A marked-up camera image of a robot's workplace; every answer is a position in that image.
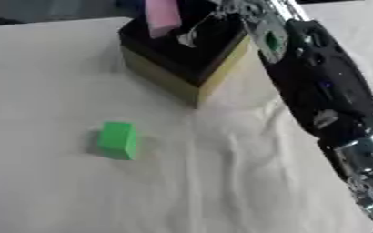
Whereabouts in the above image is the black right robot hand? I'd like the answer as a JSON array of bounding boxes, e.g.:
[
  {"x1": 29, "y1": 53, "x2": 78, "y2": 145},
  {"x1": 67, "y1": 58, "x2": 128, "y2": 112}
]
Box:
[{"x1": 175, "y1": 0, "x2": 246, "y2": 48}]

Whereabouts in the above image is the pink rectangular block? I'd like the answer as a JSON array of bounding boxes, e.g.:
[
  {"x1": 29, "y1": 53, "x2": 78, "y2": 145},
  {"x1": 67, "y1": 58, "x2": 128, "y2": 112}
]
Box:
[{"x1": 143, "y1": 0, "x2": 184, "y2": 39}]

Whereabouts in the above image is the tan cardboard box black inside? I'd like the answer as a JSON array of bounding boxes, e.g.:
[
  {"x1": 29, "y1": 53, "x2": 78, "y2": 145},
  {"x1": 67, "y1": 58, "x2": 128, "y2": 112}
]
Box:
[{"x1": 116, "y1": 8, "x2": 254, "y2": 109}]

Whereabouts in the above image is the green block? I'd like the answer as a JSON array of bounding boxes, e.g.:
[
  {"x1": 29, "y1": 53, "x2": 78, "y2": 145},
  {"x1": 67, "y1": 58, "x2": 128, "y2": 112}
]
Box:
[{"x1": 96, "y1": 120, "x2": 139, "y2": 161}]

